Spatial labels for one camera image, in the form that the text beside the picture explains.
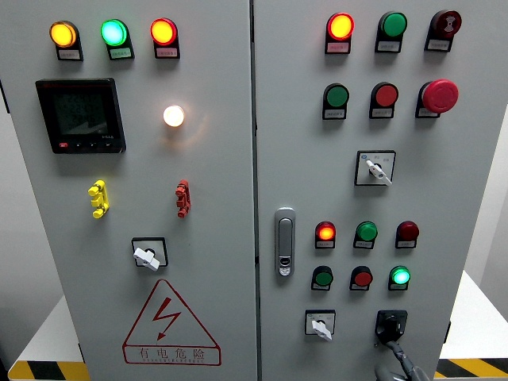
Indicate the large yellow indicator lamp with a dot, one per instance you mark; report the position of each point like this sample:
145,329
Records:
62,34

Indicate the small green push button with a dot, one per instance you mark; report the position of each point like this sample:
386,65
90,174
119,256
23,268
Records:
323,277
366,231

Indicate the pale grey door with lock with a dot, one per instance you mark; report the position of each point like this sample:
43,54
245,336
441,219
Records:
432,198

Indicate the large green indicator lamp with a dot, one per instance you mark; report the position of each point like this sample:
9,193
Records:
113,32

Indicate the large red push button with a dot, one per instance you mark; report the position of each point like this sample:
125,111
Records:
386,95

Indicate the black knob turn switch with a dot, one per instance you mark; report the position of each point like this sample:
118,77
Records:
391,323

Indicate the white lamp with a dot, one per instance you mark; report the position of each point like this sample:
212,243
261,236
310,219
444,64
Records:
174,116

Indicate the small red push button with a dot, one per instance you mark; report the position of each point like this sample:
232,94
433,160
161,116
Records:
362,278

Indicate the black display meter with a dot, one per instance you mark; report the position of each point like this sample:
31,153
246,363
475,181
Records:
81,115

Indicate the black door hinge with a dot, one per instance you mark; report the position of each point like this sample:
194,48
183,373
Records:
5,95
448,332
80,352

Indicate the large red indicator lamp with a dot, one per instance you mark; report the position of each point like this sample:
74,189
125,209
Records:
340,26
163,31

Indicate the red warning triangle sticker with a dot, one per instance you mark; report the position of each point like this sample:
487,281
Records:
170,353

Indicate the small red indicator lamp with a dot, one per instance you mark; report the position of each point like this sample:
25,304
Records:
325,232
407,231

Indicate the large green push button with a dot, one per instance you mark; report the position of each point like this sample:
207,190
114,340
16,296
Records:
393,24
337,96

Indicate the small green indicator lamp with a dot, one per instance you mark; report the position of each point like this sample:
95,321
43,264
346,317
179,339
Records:
399,276

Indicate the large red stop button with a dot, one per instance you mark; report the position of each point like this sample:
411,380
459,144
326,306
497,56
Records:
439,95

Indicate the black yellow striped tape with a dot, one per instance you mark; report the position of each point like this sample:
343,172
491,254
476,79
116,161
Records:
472,367
47,370

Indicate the pale grey cabinet door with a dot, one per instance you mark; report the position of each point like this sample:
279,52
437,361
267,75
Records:
214,178

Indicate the dark red buzzer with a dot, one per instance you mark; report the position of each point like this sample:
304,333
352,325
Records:
446,23

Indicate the silver door lock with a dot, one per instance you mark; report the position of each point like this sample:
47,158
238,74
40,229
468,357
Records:
284,242

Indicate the small label plate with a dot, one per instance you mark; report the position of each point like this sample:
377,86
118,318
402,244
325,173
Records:
405,244
437,45
426,112
397,286
320,286
387,46
381,113
337,47
70,55
166,52
362,244
359,287
324,244
120,52
334,114

